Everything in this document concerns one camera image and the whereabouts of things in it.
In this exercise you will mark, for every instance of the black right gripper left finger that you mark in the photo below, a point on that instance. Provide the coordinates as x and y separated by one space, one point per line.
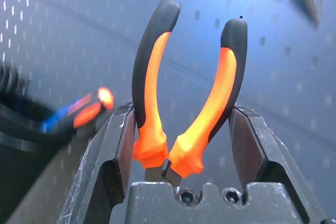
102 161

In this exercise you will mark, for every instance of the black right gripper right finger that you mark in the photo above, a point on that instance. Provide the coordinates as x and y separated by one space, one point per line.
262 153

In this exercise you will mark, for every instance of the orange black needle-nose pliers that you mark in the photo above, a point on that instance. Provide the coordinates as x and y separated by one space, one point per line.
152 77

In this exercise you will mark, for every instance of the dark metal fixture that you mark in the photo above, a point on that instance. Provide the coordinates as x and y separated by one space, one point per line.
313 1

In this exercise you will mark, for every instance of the orange black screwdriver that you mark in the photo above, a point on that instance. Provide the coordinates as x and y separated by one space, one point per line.
89 113

